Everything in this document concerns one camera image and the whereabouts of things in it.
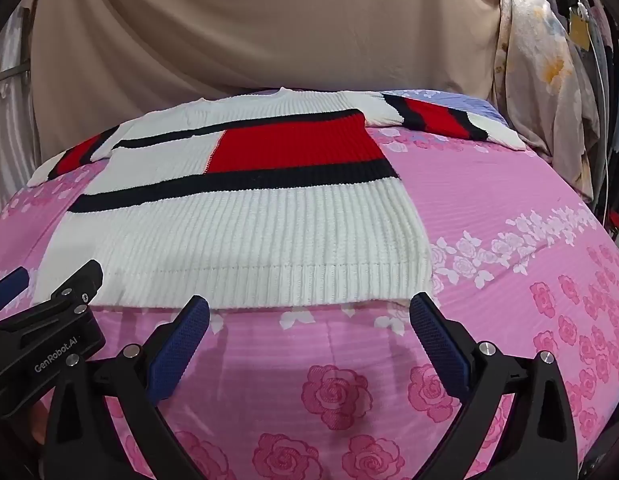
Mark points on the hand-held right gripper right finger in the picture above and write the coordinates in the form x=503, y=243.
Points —
x=439, y=345

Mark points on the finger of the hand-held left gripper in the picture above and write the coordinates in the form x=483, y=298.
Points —
x=9, y=287
x=81, y=282

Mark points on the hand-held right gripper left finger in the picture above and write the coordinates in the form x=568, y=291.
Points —
x=182, y=347

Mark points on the white red navy knit sweater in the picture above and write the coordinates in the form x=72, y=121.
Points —
x=249, y=220

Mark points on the dark hanging clothes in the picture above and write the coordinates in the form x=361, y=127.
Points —
x=617, y=125

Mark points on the pink floral bed sheet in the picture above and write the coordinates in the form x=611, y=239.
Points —
x=369, y=360

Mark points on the silver grey satin cloth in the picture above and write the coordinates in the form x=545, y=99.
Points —
x=9, y=110

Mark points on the cream floral hanging garment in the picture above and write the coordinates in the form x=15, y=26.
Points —
x=544, y=95

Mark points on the beige backdrop curtain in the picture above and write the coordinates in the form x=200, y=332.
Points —
x=249, y=30

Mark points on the yellow paper tag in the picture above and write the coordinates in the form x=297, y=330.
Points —
x=580, y=34

